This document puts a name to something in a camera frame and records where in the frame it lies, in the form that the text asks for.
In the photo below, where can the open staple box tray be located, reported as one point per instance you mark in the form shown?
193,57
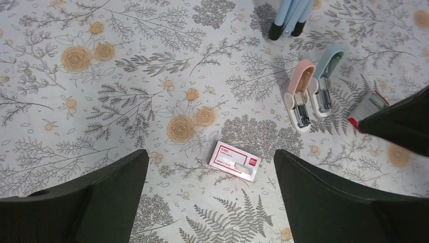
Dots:
371,103

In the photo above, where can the floral patterned table mat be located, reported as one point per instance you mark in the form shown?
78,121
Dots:
84,83

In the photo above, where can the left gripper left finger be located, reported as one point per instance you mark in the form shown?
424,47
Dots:
100,206

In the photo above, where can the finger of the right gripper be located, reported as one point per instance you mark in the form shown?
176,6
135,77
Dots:
404,123

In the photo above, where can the pink stapler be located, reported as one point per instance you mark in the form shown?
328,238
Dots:
296,97

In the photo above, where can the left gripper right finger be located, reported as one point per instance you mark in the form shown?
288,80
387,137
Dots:
324,207

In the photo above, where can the light blue tripod stand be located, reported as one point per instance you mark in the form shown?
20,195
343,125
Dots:
290,19

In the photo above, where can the red white staple box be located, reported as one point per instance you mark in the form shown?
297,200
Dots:
235,161

